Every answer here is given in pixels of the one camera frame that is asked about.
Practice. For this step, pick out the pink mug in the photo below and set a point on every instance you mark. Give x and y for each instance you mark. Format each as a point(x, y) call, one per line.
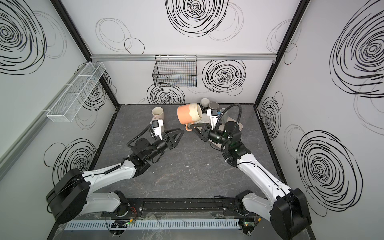
point(158, 113)

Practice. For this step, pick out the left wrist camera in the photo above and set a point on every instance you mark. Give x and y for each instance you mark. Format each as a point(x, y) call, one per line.
point(157, 128)

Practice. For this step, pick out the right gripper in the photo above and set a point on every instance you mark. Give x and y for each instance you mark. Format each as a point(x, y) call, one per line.
point(205, 133)

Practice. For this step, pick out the beige plastic tray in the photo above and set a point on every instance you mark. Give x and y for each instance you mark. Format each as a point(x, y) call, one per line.
point(229, 129)

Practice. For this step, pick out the wide grey mug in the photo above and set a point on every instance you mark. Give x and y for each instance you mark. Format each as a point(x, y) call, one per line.
point(214, 105)

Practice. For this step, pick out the tall grey mug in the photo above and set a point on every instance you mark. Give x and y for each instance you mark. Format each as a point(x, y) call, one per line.
point(223, 113)

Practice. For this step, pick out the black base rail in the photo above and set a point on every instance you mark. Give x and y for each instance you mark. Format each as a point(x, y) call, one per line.
point(218, 205)

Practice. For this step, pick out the orange and cream mug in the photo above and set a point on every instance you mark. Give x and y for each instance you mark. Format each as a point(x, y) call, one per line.
point(189, 114)

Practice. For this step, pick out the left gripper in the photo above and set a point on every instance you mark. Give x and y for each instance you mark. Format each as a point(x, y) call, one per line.
point(167, 141)

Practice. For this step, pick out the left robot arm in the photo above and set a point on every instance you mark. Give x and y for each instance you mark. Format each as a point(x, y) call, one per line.
point(77, 192)

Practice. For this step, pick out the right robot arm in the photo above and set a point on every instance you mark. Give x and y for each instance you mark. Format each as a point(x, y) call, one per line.
point(285, 208)

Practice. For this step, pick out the small white mug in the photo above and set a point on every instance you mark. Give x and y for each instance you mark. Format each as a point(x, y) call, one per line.
point(205, 102)

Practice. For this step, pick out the white wire shelf basket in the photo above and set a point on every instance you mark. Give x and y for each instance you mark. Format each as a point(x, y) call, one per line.
point(83, 92)

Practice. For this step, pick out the black wire basket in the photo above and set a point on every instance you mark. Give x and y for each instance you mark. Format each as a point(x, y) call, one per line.
point(176, 70)

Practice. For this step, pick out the white slotted cable duct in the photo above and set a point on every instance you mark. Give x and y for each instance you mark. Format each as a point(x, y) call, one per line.
point(164, 224)

